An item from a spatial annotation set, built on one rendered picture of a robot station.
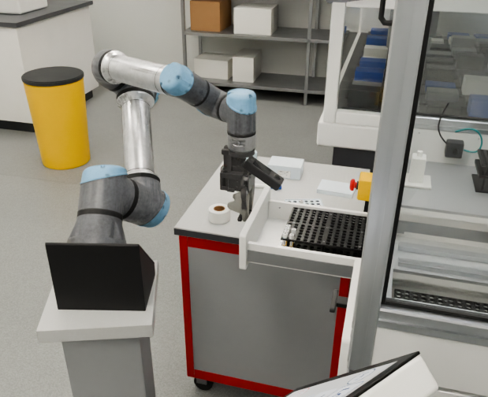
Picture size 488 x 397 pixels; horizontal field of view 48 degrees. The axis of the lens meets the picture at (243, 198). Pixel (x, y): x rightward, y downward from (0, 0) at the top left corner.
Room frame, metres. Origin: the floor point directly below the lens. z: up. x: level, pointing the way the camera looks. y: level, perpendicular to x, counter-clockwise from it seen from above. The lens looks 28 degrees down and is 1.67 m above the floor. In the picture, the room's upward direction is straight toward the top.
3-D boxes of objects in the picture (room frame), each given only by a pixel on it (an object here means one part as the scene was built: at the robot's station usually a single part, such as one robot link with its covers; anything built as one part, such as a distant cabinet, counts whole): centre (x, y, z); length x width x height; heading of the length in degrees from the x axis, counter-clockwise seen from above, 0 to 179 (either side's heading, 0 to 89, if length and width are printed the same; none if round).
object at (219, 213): (1.54, 0.08, 0.78); 0.07 x 0.07 x 0.04
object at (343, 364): (0.94, -0.24, 0.87); 0.29 x 0.02 x 0.11; 165
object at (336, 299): (0.94, -0.21, 0.91); 0.07 x 0.04 x 0.01; 165
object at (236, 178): (1.33, 0.01, 1.04); 0.09 x 0.08 x 0.12; 75
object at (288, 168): (1.89, -0.16, 0.79); 0.13 x 0.09 x 0.05; 76
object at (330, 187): (1.75, -0.34, 0.77); 0.13 x 0.09 x 0.02; 70
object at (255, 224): (1.32, -0.04, 0.87); 0.29 x 0.02 x 0.11; 165
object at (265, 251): (1.26, -0.24, 0.86); 0.40 x 0.26 x 0.06; 75
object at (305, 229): (1.26, -0.23, 0.87); 0.22 x 0.18 x 0.06; 75
